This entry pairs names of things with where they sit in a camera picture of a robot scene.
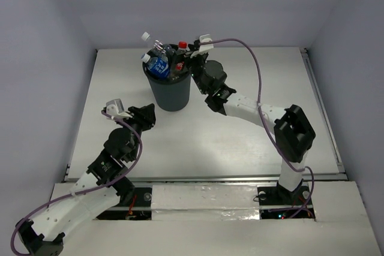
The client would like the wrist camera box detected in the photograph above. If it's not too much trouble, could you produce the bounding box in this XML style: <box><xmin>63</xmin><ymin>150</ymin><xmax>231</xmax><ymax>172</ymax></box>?
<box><xmin>101</xmin><ymin>98</ymin><xmax>132</xmax><ymax>120</ymax></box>
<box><xmin>195</xmin><ymin>34</ymin><xmax>214</xmax><ymax>55</ymax></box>

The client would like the blue label water bottle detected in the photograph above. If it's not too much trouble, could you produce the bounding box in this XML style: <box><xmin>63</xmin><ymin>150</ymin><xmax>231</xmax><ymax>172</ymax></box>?
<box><xmin>141</xmin><ymin>53</ymin><xmax>170</xmax><ymax>79</ymax></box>

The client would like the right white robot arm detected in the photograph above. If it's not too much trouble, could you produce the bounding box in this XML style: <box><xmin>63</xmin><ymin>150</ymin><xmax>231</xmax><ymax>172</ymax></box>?
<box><xmin>167</xmin><ymin>45</ymin><xmax>316</xmax><ymax>204</ymax></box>

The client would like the red label clear bottle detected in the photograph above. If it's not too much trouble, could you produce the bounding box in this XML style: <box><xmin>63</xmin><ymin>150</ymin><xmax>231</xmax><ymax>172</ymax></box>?
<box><xmin>170</xmin><ymin>41</ymin><xmax>188</xmax><ymax>80</ymax></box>

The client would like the metal rail right side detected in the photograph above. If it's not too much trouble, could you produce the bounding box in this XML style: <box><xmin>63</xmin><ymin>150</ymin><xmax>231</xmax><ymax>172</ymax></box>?
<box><xmin>299</xmin><ymin>48</ymin><xmax>346</xmax><ymax>174</ymax></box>

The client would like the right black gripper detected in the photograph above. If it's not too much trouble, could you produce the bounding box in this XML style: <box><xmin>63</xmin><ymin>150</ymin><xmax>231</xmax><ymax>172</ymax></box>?
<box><xmin>166</xmin><ymin>43</ymin><xmax>208</xmax><ymax>95</ymax></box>

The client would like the black plastic waste bin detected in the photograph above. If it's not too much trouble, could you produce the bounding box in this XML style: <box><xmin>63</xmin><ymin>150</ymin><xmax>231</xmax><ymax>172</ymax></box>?
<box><xmin>141</xmin><ymin>44</ymin><xmax>191</xmax><ymax>112</ymax></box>

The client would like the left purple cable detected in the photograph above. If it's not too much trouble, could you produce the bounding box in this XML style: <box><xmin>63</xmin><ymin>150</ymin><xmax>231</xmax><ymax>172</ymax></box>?
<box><xmin>9</xmin><ymin>110</ymin><xmax>142</xmax><ymax>254</ymax></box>

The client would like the clear unlabelled plastic bottle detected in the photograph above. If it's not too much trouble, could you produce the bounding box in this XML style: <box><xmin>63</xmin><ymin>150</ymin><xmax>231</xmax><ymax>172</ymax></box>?
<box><xmin>141</xmin><ymin>32</ymin><xmax>176</xmax><ymax>57</ymax></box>

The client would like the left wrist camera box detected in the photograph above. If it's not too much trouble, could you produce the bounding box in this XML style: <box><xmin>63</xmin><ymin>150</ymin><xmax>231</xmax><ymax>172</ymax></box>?
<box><xmin>101</xmin><ymin>98</ymin><xmax>132</xmax><ymax>120</ymax></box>

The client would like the purple cable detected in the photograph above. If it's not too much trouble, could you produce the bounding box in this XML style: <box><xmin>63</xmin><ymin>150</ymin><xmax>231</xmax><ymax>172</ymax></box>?
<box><xmin>9</xmin><ymin>110</ymin><xmax>142</xmax><ymax>254</ymax></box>
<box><xmin>206</xmin><ymin>38</ymin><xmax>315</xmax><ymax>219</ymax></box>

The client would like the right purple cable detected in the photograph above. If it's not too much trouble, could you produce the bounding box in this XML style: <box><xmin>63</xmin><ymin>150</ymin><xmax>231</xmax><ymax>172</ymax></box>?
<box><xmin>206</xmin><ymin>38</ymin><xmax>315</xmax><ymax>219</ymax></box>

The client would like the metal rail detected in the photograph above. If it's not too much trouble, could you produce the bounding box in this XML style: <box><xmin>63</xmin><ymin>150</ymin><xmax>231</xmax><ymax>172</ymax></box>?
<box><xmin>61</xmin><ymin>173</ymin><xmax>346</xmax><ymax>184</ymax></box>
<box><xmin>299</xmin><ymin>48</ymin><xmax>346</xmax><ymax>174</ymax></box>

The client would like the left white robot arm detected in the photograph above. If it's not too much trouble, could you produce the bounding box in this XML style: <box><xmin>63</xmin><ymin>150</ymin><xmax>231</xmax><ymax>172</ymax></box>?
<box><xmin>12</xmin><ymin>99</ymin><xmax>156</xmax><ymax>255</ymax></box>

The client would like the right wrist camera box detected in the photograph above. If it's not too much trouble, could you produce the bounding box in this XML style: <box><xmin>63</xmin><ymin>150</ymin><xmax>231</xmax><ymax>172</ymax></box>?
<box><xmin>195</xmin><ymin>34</ymin><xmax>214</xmax><ymax>55</ymax></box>

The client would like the metal rail front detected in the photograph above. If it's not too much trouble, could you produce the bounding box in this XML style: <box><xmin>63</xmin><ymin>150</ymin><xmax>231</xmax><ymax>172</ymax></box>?
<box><xmin>61</xmin><ymin>173</ymin><xmax>346</xmax><ymax>184</ymax></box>

